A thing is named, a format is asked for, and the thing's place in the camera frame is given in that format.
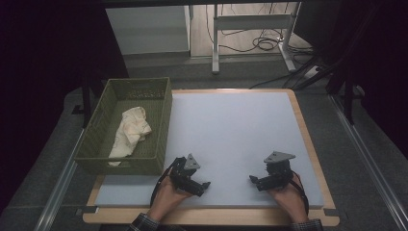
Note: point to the green plastic basket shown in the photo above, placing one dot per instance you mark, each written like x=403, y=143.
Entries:
x=150, y=144

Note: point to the silver metal rail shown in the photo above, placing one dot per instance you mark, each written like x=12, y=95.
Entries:
x=59, y=186
x=369, y=160

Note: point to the white metal desk frame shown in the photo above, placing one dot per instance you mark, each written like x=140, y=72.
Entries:
x=250, y=22

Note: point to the white power strip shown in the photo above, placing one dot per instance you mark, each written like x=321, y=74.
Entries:
x=311, y=72

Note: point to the cream cloth towel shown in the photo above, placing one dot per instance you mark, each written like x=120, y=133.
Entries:
x=130, y=133

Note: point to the black tape strip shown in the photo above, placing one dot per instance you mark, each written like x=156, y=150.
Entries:
x=331, y=212
x=87, y=210

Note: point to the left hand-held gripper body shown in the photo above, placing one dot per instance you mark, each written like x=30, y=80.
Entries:
x=183, y=171

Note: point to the person's right hand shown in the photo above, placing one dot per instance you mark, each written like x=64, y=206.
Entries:
x=288, y=200

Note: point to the white cabinet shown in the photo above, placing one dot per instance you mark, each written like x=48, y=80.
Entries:
x=147, y=30

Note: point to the white foam mat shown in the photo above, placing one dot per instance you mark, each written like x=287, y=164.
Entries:
x=231, y=128

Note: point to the black metal stand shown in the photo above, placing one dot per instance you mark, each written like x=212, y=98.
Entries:
x=86, y=102
x=349, y=102

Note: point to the dark curtain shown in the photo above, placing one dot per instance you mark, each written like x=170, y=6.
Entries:
x=41, y=64
x=378, y=57

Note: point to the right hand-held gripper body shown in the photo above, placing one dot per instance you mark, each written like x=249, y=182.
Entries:
x=278, y=168

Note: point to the person's left hand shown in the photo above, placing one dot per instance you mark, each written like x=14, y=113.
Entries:
x=166, y=199

